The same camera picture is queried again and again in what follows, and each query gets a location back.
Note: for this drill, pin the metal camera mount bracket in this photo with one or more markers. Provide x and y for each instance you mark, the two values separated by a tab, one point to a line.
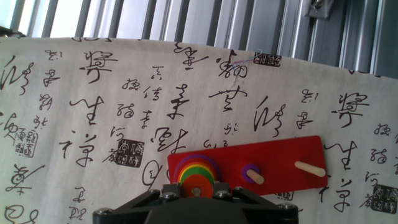
318	11

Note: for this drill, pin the green Hanoi disc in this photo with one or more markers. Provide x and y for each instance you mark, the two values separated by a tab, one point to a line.
196	171

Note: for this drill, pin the calligraphy printed beige cloth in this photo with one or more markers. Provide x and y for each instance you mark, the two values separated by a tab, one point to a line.
93	118

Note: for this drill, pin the red Hanoi base board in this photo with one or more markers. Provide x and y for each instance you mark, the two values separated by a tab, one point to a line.
273	161

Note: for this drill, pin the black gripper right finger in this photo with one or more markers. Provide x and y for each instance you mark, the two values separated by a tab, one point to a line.
267	208

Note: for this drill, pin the large orange Hanoi disc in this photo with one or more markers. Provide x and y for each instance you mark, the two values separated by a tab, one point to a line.
196	163

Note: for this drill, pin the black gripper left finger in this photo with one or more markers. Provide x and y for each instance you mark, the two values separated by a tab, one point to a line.
130	207

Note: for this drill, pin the small orange Hanoi disc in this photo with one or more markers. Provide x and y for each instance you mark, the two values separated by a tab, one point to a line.
204	183

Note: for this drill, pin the yellow Hanoi disc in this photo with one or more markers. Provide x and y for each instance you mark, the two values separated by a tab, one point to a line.
196	167

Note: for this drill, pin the large purple Hanoi disc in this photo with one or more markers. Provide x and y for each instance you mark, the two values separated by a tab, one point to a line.
196	156

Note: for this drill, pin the small purple Hanoi disc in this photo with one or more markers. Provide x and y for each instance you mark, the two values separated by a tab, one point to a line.
245	174

